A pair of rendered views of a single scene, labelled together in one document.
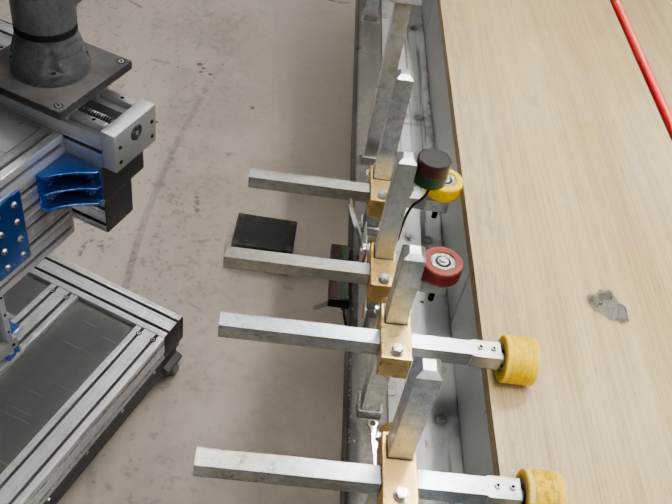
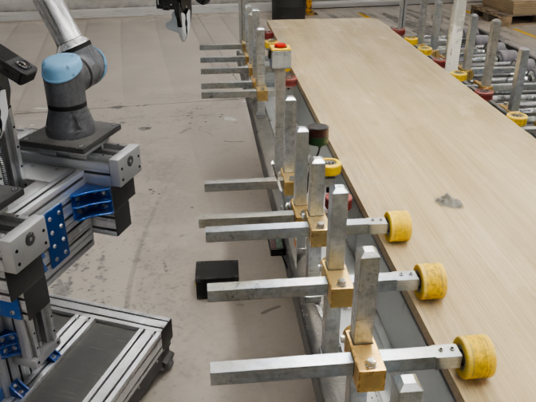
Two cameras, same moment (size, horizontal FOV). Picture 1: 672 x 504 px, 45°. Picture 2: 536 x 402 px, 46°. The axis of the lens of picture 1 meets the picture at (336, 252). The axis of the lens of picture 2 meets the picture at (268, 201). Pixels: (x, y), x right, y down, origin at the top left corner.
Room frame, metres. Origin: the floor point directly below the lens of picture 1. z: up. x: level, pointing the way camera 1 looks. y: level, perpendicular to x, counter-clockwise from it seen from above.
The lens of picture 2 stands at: (-0.53, 0.01, 1.74)
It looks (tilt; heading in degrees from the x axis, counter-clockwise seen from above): 27 degrees down; 0
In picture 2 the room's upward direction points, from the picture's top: straight up
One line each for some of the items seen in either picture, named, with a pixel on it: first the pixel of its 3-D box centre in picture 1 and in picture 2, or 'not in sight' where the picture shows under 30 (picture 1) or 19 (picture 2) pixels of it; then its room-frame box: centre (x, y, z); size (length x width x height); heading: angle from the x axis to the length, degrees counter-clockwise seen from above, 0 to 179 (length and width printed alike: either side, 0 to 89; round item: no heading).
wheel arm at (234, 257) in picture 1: (336, 271); (272, 218); (1.09, -0.01, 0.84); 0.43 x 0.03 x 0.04; 96
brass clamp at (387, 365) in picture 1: (393, 335); (316, 225); (0.87, -0.12, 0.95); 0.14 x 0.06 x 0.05; 6
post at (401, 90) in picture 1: (383, 166); (289, 164); (1.39, -0.07, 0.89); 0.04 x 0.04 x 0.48; 6
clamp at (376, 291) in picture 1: (382, 269); (301, 213); (1.12, -0.10, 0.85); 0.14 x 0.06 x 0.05; 6
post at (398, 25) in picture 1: (385, 84); (279, 126); (1.65, -0.04, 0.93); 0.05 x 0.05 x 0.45; 6
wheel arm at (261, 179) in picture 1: (348, 191); (269, 183); (1.34, 0.00, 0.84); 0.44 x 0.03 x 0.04; 96
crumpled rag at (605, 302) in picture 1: (610, 303); (449, 199); (1.08, -0.52, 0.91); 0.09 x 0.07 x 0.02; 31
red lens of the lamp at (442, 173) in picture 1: (433, 163); (318, 130); (1.15, -0.14, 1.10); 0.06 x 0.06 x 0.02
